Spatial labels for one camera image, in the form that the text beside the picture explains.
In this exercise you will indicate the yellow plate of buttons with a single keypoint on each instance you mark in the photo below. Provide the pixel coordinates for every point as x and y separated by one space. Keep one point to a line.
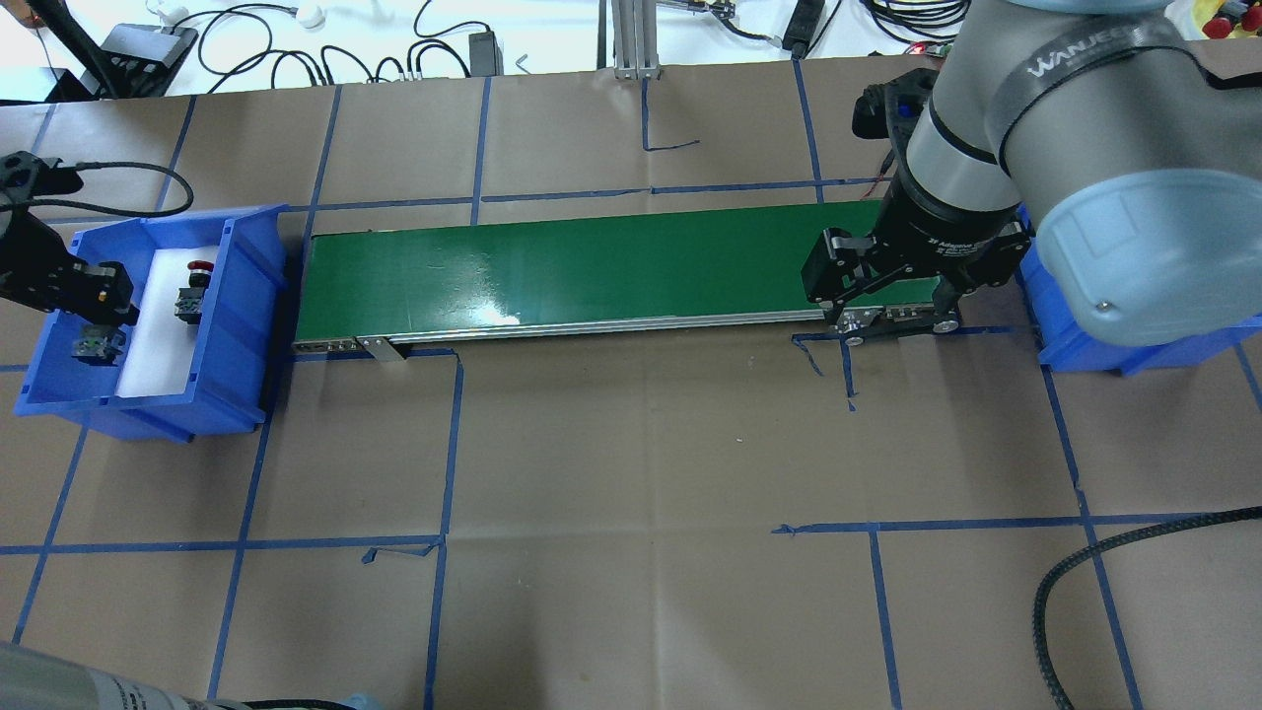
1215 20

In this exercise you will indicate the blue bin right side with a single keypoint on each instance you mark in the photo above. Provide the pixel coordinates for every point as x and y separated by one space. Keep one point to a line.
1069 347

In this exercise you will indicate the white foam pad left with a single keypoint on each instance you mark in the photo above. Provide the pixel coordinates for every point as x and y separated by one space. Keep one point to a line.
159 354

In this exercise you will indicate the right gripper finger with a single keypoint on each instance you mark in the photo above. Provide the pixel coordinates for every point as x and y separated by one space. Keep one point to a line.
948 295
838 271

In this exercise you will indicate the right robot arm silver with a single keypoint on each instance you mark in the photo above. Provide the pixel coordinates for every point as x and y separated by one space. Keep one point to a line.
1089 132

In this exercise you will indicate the green conveyor belt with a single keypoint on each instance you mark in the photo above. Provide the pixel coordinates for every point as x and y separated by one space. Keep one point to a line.
569 277

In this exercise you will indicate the blue bin left side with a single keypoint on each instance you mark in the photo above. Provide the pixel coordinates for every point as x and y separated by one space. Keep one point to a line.
233 344

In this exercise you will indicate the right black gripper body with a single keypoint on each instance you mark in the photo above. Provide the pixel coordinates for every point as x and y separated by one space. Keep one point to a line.
937 235

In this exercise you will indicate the blue bin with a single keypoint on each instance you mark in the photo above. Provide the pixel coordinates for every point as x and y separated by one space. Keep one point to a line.
1069 347
233 344

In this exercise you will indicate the black power adapter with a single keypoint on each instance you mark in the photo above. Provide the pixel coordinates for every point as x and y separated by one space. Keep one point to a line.
484 55

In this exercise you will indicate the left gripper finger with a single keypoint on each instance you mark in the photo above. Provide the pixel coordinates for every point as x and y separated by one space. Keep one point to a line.
102 294

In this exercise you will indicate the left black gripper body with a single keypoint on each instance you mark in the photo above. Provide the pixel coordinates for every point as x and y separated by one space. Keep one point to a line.
30 258

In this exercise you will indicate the aluminium frame post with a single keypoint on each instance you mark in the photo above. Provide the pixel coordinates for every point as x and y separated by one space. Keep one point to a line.
635 40

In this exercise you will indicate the red push button switch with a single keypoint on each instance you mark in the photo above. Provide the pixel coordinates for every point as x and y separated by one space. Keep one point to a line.
190 299

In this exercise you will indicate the yellow push button switch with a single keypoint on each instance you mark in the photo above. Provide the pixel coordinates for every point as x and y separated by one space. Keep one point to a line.
99 345

